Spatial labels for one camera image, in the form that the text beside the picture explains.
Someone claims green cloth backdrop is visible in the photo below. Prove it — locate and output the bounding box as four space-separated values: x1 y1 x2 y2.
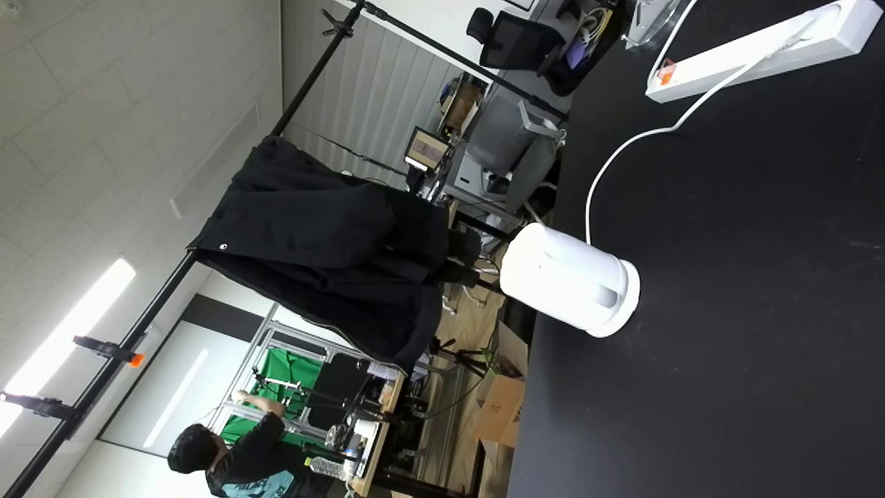
218 344 325 465

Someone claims brown cardboard box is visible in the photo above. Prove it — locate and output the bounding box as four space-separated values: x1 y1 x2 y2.
472 372 527 498

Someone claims black office chair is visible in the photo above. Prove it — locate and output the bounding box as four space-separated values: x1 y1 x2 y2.
464 5 577 75

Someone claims white electric kettle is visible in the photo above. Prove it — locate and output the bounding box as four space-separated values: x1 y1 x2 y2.
497 221 645 344

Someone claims black hanging cloth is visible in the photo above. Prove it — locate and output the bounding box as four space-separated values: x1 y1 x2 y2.
191 133 483 373

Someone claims long ceiling light strip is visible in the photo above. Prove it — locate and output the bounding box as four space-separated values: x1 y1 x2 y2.
0 254 142 438

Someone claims black metal stand frame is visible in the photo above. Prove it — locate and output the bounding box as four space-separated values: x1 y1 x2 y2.
0 0 574 498

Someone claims person with black hair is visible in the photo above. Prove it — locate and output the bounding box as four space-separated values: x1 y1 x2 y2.
166 413 310 498

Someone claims white power strip adapter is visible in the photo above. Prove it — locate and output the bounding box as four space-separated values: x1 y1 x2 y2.
641 0 885 108

